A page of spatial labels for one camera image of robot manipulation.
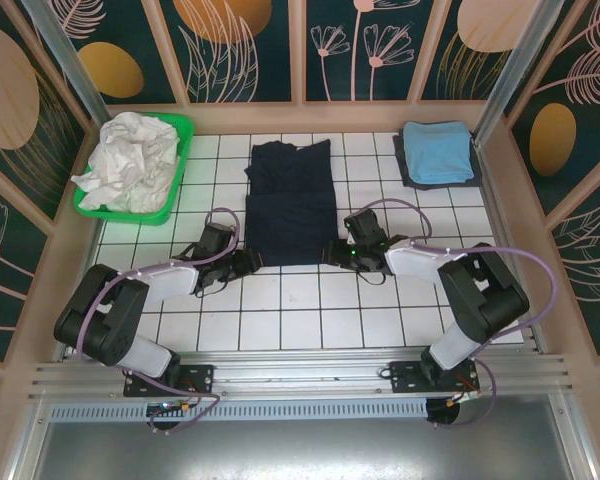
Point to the green plastic basket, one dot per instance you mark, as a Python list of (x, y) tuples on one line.
[(182, 150)]

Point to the white crumpled t-shirts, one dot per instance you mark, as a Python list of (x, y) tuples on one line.
[(125, 155)]

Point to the dark grey folded t-shirt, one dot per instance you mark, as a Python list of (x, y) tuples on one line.
[(398, 150)]

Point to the navy blue t-shirt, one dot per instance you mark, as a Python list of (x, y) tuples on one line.
[(290, 220)]

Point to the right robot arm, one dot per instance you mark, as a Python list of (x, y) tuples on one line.
[(485, 295)]

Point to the black base plate of right arm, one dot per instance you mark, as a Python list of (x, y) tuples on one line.
[(405, 377)]

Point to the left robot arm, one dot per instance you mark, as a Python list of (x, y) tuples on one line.
[(100, 320)]

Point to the grey metal sheet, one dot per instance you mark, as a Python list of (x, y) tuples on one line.
[(300, 450)]

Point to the light blue folded t-shirt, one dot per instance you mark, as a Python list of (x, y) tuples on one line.
[(435, 150)]

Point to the black base plate of left arm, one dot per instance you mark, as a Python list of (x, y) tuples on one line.
[(200, 380)]

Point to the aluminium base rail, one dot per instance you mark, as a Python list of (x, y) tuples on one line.
[(290, 370)]

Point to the aluminium corner post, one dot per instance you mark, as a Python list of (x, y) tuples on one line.
[(70, 60), (512, 65)]

